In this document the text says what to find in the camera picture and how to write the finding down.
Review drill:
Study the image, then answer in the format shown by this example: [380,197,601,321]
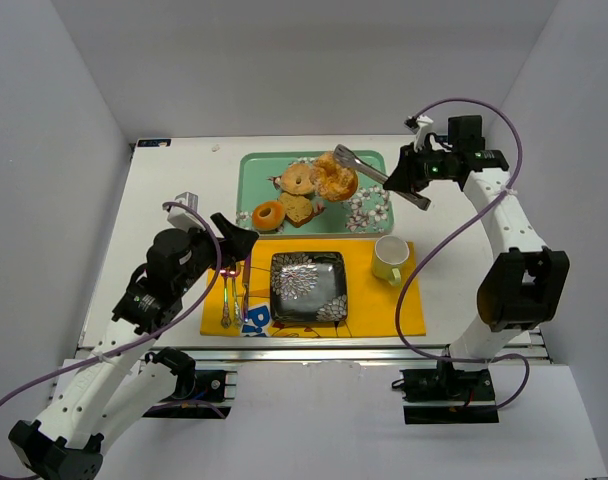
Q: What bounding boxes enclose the metal tongs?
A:
[333,144,431,211]

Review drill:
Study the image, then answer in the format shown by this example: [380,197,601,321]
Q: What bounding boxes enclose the sugared twisted donut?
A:
[310,152,359,202]

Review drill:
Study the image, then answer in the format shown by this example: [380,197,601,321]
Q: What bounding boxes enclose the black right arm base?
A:
[391,364,499,425]

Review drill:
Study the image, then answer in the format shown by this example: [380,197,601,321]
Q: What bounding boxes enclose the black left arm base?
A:
[144,365,238,420]

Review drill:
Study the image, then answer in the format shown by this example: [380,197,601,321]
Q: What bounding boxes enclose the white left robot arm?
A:
[9,199,259,479]

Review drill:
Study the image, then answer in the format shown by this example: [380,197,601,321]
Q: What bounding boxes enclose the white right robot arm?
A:
[398,115,570,372]

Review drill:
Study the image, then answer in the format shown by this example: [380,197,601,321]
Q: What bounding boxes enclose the brown bread slice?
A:
[278,192,314,228]

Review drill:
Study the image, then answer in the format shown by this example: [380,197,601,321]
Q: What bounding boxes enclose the iridescent knife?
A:
[242,254,252,323]

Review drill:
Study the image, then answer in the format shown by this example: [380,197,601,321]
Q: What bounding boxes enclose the orange small donut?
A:
[251,200,286,232]

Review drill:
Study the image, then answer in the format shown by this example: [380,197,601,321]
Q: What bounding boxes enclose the green floral tray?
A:
[236,151,394,237]

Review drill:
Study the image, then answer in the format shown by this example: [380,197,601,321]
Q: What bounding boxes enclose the yellow placemat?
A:
[200,239,401,338]

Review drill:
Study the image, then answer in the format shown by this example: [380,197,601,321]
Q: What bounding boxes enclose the pale yellow mug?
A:
[371,235,410,286]

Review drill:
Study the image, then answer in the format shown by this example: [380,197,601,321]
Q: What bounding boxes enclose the iridescent fork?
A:
[230,265,243,329]

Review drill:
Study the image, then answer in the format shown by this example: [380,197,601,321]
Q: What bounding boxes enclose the black floral square plate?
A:
[269,251,349,323]

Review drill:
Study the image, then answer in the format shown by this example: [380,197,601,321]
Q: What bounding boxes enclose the blue label sticker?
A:
[136,139,171,148]

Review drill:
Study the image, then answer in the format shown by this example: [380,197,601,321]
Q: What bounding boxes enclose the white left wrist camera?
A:
[165,190,200,229]

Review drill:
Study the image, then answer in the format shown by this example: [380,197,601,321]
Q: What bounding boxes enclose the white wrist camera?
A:
[165,190,200,229]
[404,115,433,152]

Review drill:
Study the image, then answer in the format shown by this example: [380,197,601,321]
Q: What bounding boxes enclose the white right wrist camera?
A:
[404,115,433,152]

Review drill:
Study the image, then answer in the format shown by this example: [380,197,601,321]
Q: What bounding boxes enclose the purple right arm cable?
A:
[395,97,531,410]

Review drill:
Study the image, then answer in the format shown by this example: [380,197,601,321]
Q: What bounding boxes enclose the glazed ring donut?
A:
[280,163,315,196]

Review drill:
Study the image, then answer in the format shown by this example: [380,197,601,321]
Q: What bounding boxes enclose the aluminium table rail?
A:
[76,329,553,366]

